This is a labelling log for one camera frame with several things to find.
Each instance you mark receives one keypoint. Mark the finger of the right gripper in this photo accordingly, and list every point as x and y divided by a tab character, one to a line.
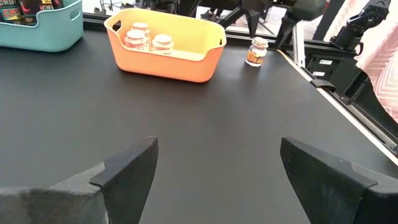
284	31
252	21

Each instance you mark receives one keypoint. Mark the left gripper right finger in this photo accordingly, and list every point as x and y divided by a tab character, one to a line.
323	186

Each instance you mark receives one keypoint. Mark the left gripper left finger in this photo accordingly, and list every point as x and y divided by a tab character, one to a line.
130	180

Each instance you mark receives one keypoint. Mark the coral red plastic bin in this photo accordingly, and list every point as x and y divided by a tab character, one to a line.
174	62

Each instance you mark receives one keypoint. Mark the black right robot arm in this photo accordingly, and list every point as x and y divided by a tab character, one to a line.
357	28

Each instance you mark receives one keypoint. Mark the person's foot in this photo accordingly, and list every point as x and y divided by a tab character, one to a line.
208	14

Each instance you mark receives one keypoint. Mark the black table mat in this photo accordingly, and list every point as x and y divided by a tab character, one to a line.
186	124

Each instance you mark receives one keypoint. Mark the pink patterned cloth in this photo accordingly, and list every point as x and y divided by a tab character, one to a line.
382	62

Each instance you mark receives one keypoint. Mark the teal green plastic bin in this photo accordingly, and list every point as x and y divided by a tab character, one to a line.
46	31

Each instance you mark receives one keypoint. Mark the silver metal bracket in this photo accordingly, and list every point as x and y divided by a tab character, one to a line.
299	46

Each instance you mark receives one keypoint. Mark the black frame strut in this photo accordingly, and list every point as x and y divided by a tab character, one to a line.
373	102

